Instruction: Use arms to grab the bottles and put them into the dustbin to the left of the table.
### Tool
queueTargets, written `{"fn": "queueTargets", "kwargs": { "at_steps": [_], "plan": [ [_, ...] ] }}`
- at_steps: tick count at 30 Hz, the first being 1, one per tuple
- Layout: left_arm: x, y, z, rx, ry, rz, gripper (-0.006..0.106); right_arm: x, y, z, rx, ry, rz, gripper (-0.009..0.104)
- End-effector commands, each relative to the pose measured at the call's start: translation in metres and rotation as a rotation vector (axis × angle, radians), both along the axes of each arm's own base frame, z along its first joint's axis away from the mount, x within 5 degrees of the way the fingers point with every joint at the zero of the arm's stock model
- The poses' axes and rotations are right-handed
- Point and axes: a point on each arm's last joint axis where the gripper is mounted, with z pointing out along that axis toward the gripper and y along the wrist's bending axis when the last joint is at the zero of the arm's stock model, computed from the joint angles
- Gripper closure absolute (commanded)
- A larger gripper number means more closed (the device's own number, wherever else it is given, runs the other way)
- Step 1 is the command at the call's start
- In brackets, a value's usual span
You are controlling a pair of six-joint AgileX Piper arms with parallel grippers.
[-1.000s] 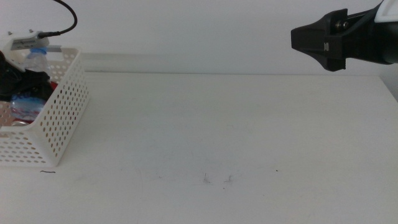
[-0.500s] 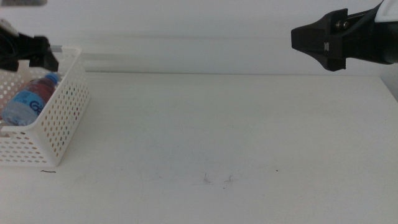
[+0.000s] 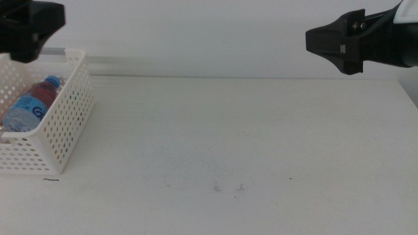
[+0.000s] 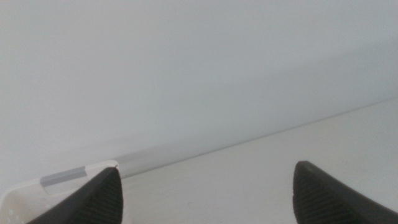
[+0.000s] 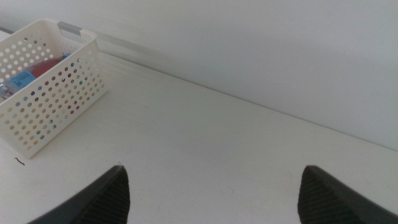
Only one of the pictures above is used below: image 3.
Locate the white perforated plastic basket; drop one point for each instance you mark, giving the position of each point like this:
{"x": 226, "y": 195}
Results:
{"x": 65, "y": 130}

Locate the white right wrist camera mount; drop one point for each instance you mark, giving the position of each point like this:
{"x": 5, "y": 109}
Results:
{"x": 408, "y": 13}

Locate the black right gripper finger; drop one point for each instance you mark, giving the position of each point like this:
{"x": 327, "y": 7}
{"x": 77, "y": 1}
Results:
{"x": 326, "y": 34}
{"x": 351, "y": 58}

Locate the clear water bottle blue cap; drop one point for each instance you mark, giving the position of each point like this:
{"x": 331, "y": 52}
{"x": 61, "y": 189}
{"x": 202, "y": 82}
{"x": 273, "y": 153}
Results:
{"x": 29, "y": 107}

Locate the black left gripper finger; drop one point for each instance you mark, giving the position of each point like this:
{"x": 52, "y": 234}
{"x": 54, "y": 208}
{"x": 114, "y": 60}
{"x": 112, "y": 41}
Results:
{"x": 27, "y": 45}
{"x": 47, "y": 11}

